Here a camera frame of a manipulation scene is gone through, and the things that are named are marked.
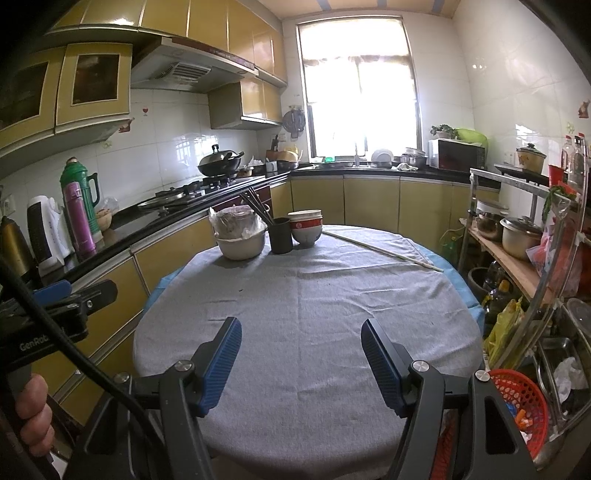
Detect gas stove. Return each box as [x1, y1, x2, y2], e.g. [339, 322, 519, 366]
[137, 178, 241, 213]

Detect pink plastic bag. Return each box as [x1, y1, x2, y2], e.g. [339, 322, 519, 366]
[526, 217, 583, 296]

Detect steel pots by sink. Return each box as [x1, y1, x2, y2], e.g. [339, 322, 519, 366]
[399, 147, 430, 171]

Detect plastic-wrapped steel pot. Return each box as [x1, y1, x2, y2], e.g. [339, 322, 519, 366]
[209, 205, 267, 241]

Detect white black heater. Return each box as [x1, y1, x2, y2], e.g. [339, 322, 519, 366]
[26, 195, 72, 278]

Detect metal storage rack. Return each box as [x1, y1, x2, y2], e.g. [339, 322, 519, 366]
[455, 164, 591, 462]

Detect clear plastic bottles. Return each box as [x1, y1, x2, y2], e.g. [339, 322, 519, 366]
[561, 134, 589, 183]

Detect long thin stick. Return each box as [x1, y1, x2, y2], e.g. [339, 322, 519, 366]
[323, 230, 445, 273]

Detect red patterned bowl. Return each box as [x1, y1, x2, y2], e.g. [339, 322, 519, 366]
[289, 217, 323, 248]

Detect blue table cover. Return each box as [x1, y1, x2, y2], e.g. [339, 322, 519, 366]
[148, 240, 485, 335]

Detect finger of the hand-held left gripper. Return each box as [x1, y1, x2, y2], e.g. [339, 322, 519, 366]
[32, 279, 74, 308]
[46, 278, 118, 325]

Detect cooking oil bottle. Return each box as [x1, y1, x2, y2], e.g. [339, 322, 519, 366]
[482, 261, 513, 324]

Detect yellow base cabinets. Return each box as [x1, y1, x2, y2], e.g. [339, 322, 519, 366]
[32, 173, 502, 425]

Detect steel tray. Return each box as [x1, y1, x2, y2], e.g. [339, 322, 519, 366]
[536, 337, 583, 430]

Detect window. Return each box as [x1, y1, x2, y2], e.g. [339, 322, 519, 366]
[295, 16, 423, 160]

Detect green bottle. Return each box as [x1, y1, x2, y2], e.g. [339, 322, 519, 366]
[441, 231, 462, 266]

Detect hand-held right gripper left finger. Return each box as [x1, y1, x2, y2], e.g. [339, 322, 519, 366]
[76, 316, 243, 480]

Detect yellow plastic bag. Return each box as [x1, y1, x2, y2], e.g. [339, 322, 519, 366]
[482, 298, 525, 365]

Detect plastic bag of food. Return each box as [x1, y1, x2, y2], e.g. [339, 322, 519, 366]
[95, 198, 122, 232]

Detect black induction cooker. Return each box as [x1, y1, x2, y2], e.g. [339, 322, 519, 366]
[494, 162, 550, 185]

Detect red plastic basket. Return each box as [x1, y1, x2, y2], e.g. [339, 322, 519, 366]
[431, 368, 550, 480]

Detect black wok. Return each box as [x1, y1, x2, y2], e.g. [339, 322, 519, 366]
[198, 144, 245, 177]

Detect black countertop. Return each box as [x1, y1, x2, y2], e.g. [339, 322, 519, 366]
[0, 168, 502, 296]

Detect pink bottle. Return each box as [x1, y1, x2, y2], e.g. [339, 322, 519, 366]
[62, 181, 97, 254]

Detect black cable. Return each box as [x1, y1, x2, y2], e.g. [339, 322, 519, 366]
[0, 258, 160, 446]

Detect green vegetables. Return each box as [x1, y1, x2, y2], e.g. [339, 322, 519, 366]
[542, 182, 578, 217]

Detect bronze kettle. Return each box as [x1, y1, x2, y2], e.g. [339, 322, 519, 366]
[0, 216, 35, 282]

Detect range hood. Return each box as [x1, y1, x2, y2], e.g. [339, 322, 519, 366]
[130, 37, 259, 94]

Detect green bag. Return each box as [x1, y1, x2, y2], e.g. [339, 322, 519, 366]
[455, 128, 489, 147]

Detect steel basin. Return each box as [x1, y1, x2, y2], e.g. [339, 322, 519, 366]
[216, 231, 269, 260]

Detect round table with grey cloth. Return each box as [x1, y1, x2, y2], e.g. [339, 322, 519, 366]
[133, 224, 483, 467]

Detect yellow wall cabinets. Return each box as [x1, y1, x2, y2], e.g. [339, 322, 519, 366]
[46, 0, 289, 131]

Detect dark jar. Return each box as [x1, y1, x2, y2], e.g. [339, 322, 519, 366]
[467, 267, 490, 301]

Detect ceramic lidded pot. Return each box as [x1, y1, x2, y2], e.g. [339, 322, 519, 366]
[516, 142, 548, 175]

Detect yellow bowls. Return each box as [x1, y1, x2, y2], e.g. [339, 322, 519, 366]
[277, 145, 301, 169]

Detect small steel pot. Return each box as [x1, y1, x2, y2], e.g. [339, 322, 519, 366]
[475, 210, 509, 241]

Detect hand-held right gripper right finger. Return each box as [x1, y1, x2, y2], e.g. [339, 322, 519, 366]
[360, 318, 539, 480]

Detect black cup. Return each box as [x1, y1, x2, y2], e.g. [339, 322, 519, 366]
[269, 217, 294, 254]

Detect steel lidded pot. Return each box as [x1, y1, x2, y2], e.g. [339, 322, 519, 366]
[500, 216, 544, 261]

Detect microwave oven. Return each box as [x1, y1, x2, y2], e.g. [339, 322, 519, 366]
[428, 137, 488, 171]

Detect green thermos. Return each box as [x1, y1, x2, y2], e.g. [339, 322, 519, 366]
[60, 157, 101, 234]

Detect glass-door wall cabinet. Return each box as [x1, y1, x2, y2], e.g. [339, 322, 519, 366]
[0, 41, 134, 158]

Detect person's left hand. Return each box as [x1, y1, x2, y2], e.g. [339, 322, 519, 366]
[14, 374, 55, 457]

